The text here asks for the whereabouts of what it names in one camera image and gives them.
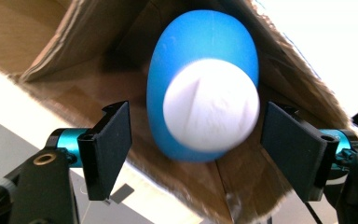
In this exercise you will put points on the blue cardboard box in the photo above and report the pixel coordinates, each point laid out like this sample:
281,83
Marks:
74,62

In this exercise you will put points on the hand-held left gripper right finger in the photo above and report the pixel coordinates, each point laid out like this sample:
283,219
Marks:
295,149

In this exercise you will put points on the blue bottle with white cap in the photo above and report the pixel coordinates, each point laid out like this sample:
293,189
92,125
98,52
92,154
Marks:
205,84

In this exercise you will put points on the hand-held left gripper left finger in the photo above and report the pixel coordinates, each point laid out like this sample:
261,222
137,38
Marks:
105,149

